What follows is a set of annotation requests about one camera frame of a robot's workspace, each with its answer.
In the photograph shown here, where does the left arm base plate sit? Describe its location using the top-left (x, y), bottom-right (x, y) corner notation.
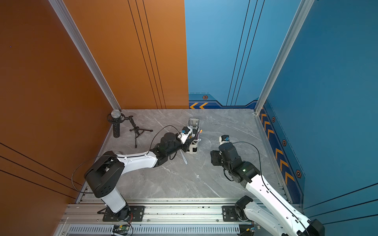
top-left (101, 205), bottom-right (145, 223)

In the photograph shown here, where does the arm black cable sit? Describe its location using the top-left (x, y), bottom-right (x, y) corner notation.
top-left (230, 141), bottom-right (311, 236)
top-left (71, 125), bottom-right (181, 194)

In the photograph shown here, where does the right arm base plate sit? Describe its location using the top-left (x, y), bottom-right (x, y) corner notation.
top-left (221, 205), bottom-right (249, 222)

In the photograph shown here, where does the green circuit board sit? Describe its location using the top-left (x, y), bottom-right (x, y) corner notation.
top-left (238, 225), bottom-right (261, 236)
top-left (112, 224), bottom-right (132, 236)

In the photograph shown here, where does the aluminium corner post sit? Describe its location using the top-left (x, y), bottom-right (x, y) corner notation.
top-left (49, 0), bottom-right (121, 110)
top-left (255, 0), bottom-right (314, 115)

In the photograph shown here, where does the aluminium rail frame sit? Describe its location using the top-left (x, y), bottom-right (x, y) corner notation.
top-left (53, 197), bottom-right (314, 236)

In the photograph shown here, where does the left green circuit board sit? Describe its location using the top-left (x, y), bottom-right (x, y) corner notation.
top-left (112, 224), bottom-right (132, 236)

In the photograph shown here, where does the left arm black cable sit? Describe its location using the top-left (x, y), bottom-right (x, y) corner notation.
top-left (71, 125), bottom-right (181, 194)

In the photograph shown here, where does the white toothbrush holder rack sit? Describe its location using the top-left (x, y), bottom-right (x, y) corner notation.
top-left (188, 138), bottom-right (201, 154)

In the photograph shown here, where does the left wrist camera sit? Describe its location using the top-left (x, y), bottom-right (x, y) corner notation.
top-left (177, 126), bottom-right (193, 144)

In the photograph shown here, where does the right green circuit board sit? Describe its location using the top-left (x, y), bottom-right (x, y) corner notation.
top-left (238, 225), bottom-right (261, 236)

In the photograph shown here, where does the right aluminium corner post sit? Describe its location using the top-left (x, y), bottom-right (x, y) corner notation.
top-left (255, 0), bottom-right (314, 115)

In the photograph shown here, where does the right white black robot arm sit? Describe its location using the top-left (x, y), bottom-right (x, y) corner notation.
top-left (210, 142), bottom-right (325, 236)

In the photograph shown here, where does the far clear plastic cup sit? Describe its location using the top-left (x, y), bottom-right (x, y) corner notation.
top-left (188, 118), bottom-right (200, 129)

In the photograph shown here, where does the left aluminium corner post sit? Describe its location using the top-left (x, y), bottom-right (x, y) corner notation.
top-left (49, 0), bottom-right (121, 110)

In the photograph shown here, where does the black microphone with mount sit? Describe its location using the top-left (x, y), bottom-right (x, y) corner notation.
top-left (107, 110), bottom-right (125, 138)

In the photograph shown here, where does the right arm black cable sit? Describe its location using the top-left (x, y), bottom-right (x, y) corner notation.
top-left (230, 141), bottom-right (311, 236)

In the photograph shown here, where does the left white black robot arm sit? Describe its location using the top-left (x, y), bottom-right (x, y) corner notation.
top-left (84, 132), bottom-right (195, 221)

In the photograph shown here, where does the black mini tripod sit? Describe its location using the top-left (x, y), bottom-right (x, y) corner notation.
top-left (124, 116), bottom-right (153, 148)

